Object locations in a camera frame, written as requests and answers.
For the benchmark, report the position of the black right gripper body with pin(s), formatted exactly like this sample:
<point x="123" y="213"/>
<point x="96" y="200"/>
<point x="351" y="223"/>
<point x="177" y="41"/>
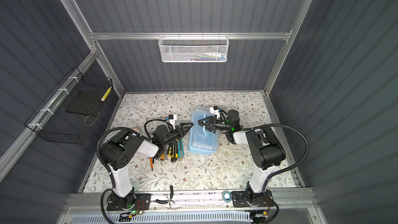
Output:
<point x="222" y="126"/>

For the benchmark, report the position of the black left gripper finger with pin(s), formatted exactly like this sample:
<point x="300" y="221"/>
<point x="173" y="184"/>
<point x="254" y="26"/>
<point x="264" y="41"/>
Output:
<point x="186" y="125"/>
<point x="185" y="132"/>

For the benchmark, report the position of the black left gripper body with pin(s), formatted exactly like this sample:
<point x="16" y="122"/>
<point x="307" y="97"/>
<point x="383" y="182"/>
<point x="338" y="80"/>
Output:
<point x="173" y="135"/>

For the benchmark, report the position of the light blue plastic tool box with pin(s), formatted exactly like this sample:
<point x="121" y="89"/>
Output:
<point x="202" y="147"/>

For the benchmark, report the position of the yellow black utility knife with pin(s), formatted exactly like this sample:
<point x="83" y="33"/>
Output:
<point x="172" y="152"/>

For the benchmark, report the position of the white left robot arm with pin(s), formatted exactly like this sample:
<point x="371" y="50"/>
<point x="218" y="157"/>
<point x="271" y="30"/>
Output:
<point x="118" y="146"/>

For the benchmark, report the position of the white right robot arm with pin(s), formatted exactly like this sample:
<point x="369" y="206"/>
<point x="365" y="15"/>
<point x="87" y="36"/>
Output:
<point x="266" y="150"/>

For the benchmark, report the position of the teal utility knife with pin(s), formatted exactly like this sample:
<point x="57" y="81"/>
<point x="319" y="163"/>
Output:
<point x="181" y="150"/>

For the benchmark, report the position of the brown tape roll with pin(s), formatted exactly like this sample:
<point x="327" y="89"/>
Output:
<point x="136" y="129"/>

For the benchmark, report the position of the yellow marker in basket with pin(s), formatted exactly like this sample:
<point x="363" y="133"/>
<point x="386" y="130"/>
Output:
<point x="106" y="94"/>

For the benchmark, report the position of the blue tape roll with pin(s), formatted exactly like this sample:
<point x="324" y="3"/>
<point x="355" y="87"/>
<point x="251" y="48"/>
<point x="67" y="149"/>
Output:
<point x="226" y="196"/>

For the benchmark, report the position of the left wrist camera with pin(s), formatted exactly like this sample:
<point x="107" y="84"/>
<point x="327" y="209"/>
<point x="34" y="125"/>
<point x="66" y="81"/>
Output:
<point x="172" y="119"/>

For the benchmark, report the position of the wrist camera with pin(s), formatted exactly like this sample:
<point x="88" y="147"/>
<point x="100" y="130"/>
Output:
<point x="215" y="111"/>
<point x="172" y="119"/>

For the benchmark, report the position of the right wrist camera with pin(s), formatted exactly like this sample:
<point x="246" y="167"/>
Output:
<point x="215" y="111"/>

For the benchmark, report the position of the black handled pliers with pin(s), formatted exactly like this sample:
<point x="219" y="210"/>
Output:
<point x="169" y="199"/>

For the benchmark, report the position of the white wire wall basket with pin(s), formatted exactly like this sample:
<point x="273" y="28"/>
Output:
<point x="194" y="50"/>

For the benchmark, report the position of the black wire wall basket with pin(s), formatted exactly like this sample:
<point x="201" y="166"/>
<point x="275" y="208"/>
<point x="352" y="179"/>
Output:
<point x="68" y="116"/>

